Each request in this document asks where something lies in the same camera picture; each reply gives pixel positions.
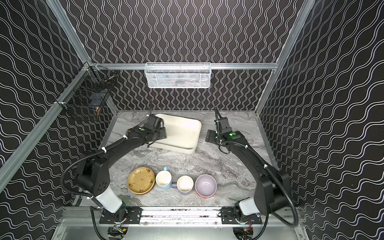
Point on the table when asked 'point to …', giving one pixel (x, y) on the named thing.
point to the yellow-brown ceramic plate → (141, 180)
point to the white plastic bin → (183, 134)
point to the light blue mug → (164, 179)
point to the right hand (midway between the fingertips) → (213, 137)
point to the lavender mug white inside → (185, 184)
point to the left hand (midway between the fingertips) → (160, 132)
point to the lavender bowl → (205, 186)
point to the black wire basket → (89, 89)
